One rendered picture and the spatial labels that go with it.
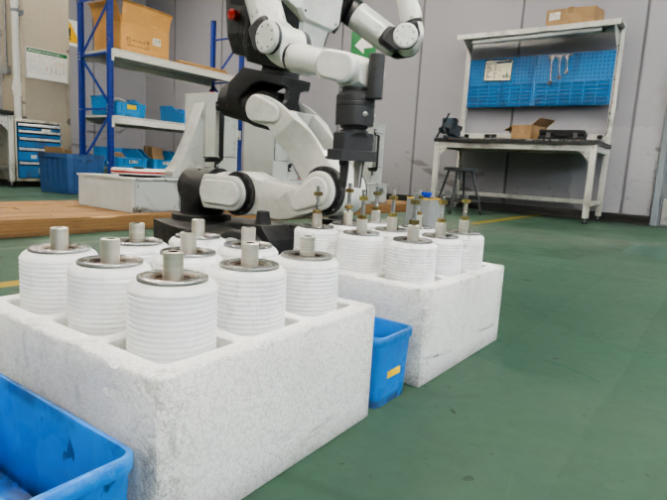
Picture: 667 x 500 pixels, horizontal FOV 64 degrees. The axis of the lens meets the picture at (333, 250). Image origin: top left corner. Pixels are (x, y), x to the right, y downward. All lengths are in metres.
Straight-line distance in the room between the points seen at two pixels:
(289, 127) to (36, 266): 0.99
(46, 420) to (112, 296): 0.14
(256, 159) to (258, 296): 3.31
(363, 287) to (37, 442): 0.58
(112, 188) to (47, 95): 4.30
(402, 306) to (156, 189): 2.31
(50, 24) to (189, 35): 3.03
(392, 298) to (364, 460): 0.33
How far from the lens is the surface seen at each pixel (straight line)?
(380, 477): 0.73
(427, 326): 0.96
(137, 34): 6.38
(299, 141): 1.59
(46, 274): 0.76
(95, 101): 6.43
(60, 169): 5.54
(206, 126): 3.51
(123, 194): 3.10
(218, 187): 1.76
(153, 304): 0.56
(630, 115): 6.13
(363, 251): 1.04
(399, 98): 7.03
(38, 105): 7.35
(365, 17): 1.86
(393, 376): 0.91
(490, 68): 6.43
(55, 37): 7.55
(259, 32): 1.41
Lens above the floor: 0.38
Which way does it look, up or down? 9 degrees down
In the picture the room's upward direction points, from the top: 3 degrees clockwise
